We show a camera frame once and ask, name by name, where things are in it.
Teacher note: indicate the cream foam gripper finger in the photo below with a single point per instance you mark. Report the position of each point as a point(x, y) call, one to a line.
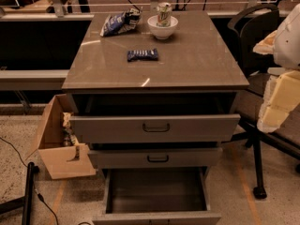
point(281, 96)

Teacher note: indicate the blue rxbar blueberry bar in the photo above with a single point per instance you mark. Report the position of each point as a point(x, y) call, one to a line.
point(142, 55)

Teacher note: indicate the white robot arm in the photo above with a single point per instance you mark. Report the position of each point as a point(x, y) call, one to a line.
point(284, 43)

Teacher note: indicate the grey top drawer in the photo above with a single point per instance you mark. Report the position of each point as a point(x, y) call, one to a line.
point(154, 129)

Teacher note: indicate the grey drawer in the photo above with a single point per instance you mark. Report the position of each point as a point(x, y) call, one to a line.
point(154, 129)
point(154, 158)
point(163, 196)

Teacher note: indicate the grey middle drawer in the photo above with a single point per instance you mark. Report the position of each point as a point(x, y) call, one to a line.
point(154, 158)

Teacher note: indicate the grey drawer cabinet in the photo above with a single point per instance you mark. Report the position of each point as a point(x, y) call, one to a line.
point(147, 101)

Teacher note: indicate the grey bottom drawer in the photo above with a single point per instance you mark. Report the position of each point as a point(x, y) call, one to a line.
point(163, 196)

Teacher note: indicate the black office chair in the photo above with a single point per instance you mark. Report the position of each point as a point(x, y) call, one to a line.
point(247, 28)

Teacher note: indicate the white ceramic bowl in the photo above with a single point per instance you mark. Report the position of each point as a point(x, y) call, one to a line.
point(161, 32)

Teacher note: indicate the green soda can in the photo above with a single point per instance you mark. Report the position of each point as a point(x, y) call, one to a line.
point(164, 11)

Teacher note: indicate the blue white chip bag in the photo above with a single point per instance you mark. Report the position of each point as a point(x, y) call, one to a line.
point(121, 23)

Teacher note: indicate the crumpled items in box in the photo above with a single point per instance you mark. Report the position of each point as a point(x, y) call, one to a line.
point(70, 138)

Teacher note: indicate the brown cardboard box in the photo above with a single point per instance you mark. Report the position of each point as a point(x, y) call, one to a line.
point(60, 161)

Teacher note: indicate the black stand pole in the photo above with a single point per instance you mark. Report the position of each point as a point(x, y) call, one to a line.
point(24, 202)

